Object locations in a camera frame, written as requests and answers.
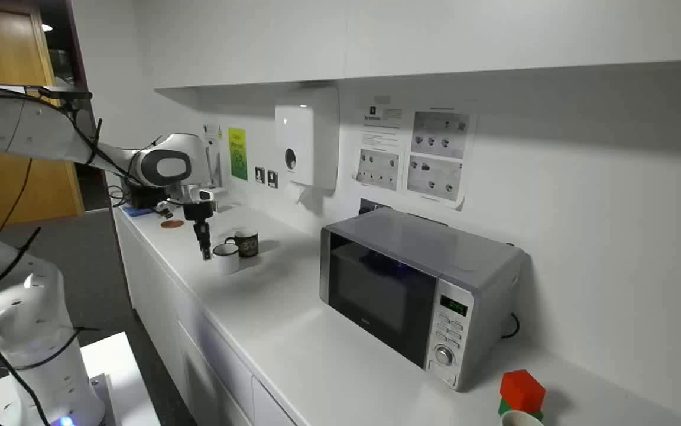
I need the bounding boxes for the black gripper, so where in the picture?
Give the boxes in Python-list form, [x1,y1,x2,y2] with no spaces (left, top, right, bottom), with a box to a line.
[181,200,218,263]

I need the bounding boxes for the white robot base table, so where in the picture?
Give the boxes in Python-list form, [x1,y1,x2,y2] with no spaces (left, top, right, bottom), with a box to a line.
[0,329,163,426]

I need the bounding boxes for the dark mug with white inside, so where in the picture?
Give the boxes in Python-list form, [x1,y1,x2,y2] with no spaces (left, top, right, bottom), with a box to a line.
[233,231,262,261]

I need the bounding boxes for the white lower counter cabinets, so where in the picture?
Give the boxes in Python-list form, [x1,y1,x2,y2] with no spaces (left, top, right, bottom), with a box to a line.
[113,209,305,426]

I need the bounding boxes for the white paper towel dispenser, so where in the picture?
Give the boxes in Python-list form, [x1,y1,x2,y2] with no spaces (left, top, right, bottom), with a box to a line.
[272,102,340,193]

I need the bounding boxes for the photo instruction sheet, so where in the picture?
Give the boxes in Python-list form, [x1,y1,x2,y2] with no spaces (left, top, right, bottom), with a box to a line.
[404,155,467,204]
[354,148,403,193]

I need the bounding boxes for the white text notice sheet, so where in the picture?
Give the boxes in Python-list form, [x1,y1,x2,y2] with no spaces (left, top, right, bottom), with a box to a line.
[359,102,406,153]

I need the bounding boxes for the silver microwave oven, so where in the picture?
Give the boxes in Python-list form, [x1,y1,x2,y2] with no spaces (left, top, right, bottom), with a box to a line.
[318,206,535,395]

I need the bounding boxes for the green block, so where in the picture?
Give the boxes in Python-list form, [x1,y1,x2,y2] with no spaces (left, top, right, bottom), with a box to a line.
[496,398,546,424]

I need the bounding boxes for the red block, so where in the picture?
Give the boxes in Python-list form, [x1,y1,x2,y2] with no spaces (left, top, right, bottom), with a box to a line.
[500,367,550,417]

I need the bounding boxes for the green and yellow wall sign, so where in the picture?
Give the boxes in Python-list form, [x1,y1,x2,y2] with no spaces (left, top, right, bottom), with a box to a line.
[228,127,252,183]

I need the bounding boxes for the black camera on mount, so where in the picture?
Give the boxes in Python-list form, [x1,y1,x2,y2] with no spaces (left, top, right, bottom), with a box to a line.
[35,84,94,105]

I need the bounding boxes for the wall power sockets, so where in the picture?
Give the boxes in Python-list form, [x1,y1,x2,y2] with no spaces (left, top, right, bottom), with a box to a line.
[409,109,473,161]

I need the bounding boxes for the white upper wall cabinets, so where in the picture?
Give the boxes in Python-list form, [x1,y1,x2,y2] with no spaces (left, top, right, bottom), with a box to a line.
[135,0,681,92]

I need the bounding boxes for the black microwave power cable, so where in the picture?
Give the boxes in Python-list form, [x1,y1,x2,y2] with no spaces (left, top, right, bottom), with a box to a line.
[500,311,524,343]

